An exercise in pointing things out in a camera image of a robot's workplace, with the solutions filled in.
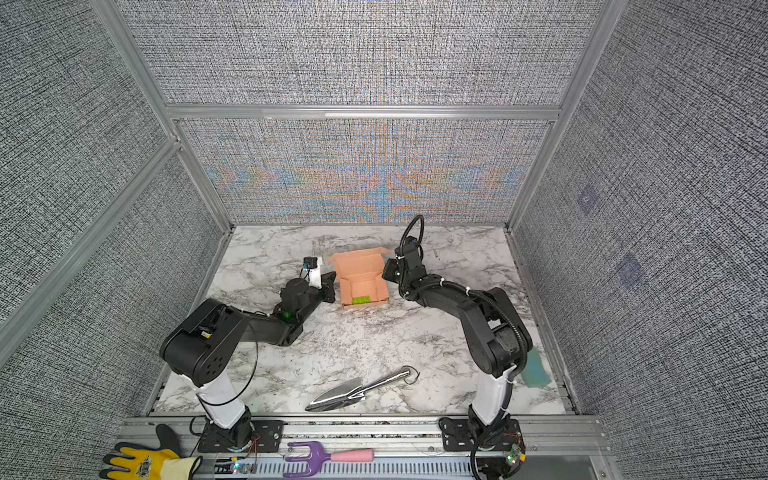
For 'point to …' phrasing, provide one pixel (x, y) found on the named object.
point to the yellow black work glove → (138, 462)
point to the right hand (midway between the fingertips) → (386, 264)
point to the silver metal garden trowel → (354, 391)
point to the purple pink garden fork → (318, 456)
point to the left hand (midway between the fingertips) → (337, 274)
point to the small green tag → (361, 300)
